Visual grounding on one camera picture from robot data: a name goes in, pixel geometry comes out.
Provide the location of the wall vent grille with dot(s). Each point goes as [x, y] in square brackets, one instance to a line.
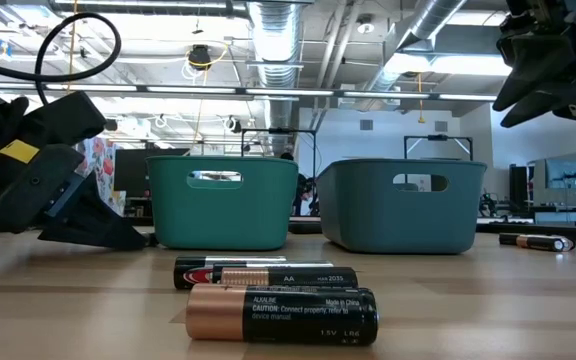
[366, 125]
[440, 126]

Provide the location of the black overhead camera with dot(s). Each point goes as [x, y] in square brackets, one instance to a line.
[199, 56]

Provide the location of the Energizer AA battery silver black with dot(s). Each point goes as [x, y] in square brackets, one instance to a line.
[313, 263]

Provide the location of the teal green plastic bin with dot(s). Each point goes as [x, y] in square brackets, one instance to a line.
[218, 220]

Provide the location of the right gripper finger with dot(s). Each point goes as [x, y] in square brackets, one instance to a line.
[538, 65]
[543, 107]

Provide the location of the silver ventilation duct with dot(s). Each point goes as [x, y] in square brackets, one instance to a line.
[275, 50]
[428, 20]

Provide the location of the middle black red battery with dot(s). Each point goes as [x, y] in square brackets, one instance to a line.
[193, 275]

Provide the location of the long overhead light bar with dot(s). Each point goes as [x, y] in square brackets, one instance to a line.
[288, 92]

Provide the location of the black background rig frame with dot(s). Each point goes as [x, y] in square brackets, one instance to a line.
[278, 130]
[438, 136]

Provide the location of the blue-grey plastic bin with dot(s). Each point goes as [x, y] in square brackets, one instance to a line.
[393, 225]

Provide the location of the floral patterned cloth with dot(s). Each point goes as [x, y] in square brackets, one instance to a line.
[100, 160]

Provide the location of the grey background workstation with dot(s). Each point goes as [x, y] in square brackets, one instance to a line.
[558, 190]

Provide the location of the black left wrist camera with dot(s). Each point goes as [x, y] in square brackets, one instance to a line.
[63, 117]

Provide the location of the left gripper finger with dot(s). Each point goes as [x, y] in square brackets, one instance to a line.
[18, 190]

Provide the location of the black computer monitor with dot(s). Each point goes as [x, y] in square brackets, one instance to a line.
[130, 175]

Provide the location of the black aluminium table frame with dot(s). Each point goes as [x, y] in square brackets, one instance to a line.
[518, 231]

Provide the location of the round ceiling fixture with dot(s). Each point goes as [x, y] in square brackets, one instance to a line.
[366, 25]

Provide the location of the person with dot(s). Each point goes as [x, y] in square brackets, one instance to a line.
[305, 195]

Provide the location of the bright ceiling light panel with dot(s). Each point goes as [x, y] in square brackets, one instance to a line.
[448, 65]

